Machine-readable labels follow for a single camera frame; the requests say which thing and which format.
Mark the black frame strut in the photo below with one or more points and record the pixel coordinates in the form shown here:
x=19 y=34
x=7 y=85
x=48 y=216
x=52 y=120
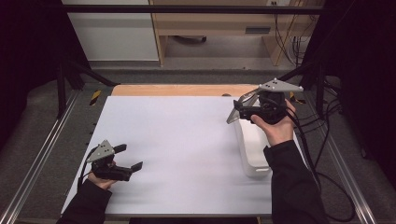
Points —
x=84 y=73
x=319 y=84

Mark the black horizontal frame bar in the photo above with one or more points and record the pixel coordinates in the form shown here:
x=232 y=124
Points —
x=186 y=9

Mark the white cabinet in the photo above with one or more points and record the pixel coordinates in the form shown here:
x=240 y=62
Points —
x=115 y=34

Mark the aluminium frame rail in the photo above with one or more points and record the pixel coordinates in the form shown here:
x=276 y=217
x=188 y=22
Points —
x=37 y=161
x=339 y=161

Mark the person's left hand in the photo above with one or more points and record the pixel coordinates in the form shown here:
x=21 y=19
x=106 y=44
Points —
x=102 y=184

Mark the wooden desk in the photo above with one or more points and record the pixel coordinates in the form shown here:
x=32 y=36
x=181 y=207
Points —
x=214 y=23

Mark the black curtain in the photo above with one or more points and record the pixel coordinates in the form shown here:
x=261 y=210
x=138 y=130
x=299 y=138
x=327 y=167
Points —
x=364 y=56
x=28 y=46

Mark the white plastic storage bin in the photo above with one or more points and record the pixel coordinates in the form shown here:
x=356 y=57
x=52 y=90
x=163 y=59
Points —
x=252 y=149

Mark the person's right hand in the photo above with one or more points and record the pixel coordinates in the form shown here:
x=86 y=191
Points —
x=280 y=130

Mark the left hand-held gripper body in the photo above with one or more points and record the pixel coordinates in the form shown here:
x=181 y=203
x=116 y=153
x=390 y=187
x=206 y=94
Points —
x=107 y=169

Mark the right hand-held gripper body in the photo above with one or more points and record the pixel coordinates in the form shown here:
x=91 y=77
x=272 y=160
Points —
x=272 y=105

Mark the yellow black tape strip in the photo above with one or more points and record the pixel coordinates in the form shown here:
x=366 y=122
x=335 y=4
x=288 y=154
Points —
x=299 y=100

